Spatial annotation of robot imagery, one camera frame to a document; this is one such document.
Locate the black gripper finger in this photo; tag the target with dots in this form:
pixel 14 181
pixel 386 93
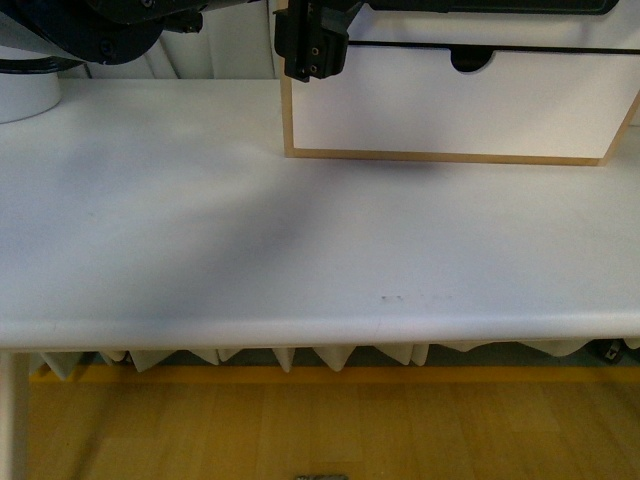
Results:
pixel 311 37

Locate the white drawer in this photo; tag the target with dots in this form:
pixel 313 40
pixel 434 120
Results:
pixel 617 29
pixel 401 103

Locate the wooden drawer cabinet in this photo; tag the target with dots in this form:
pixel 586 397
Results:
pixel 529 82

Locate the white plant pot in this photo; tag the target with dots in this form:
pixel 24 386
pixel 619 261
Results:
pixel 23 96

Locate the black drawer handle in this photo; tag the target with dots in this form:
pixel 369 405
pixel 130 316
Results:
pixel 534 7

